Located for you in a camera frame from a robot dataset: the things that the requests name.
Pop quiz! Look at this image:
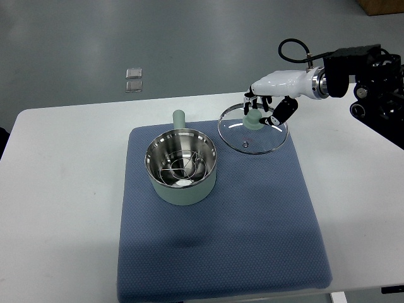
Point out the blue quilted mat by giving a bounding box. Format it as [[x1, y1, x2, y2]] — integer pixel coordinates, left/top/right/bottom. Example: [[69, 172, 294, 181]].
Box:
[[117, 121, 332, 302]]

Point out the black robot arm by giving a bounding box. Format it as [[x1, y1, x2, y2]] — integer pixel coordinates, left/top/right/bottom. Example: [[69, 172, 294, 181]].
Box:
[[323, 44, 403, 148]]

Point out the upper metal floor plate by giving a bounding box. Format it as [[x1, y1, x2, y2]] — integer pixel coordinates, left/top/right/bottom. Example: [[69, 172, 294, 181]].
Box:
[[126, 68, 143, 79]]

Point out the black cable loop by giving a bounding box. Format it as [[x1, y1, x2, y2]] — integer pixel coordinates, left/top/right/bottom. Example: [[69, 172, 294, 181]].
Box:
[[278, 39, 332, 72]]

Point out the wire steaming rack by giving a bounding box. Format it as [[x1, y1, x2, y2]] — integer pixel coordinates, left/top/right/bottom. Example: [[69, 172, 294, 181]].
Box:
[[158, 151, 208, 187]]

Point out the glass lid with green knob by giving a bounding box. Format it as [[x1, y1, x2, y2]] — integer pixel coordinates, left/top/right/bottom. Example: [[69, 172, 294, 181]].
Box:
[[218, 103, 289, 155]]

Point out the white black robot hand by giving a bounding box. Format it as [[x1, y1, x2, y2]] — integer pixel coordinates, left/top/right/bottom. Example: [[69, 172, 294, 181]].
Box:
[[243, 67, 329, 126]]

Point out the brown cardboard box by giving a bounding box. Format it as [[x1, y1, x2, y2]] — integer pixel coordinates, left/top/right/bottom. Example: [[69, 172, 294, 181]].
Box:
[[357, 0, 404, 16]]

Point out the green pot with steel interior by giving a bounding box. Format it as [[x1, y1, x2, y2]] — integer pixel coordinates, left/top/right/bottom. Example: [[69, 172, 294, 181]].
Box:
[[145, 110, 217, 206]]

